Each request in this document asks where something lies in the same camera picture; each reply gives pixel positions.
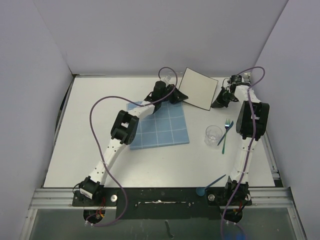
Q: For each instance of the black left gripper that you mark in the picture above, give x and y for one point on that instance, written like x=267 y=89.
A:
x=177 y=96

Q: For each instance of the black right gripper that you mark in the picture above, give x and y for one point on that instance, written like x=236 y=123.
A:
x=219 y=102

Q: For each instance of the square white plate dark rim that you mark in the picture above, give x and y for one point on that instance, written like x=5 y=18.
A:
x=200 y=89

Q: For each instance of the blue grid placemat cloth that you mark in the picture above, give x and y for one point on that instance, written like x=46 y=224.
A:
x=166 y=127

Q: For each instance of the clear drinking glass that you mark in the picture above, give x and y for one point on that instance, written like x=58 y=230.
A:
x=213 y=135

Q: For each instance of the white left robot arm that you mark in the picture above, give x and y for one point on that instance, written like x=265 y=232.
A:
x=123 y=132

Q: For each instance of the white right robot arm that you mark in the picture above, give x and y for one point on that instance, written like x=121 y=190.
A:
x=251 y=125

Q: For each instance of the dark blue knife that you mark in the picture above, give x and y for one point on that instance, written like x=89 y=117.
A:
x=226 y=131

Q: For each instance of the blue plastic spoon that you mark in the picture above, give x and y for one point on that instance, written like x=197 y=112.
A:
x=200 y=191

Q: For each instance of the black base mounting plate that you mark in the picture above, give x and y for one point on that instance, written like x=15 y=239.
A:
x=163 y=204

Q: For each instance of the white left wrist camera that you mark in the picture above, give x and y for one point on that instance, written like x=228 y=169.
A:
x=167 y=79

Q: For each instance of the aluminium table frame rail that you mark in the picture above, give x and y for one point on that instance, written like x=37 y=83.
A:
x=273 y=213

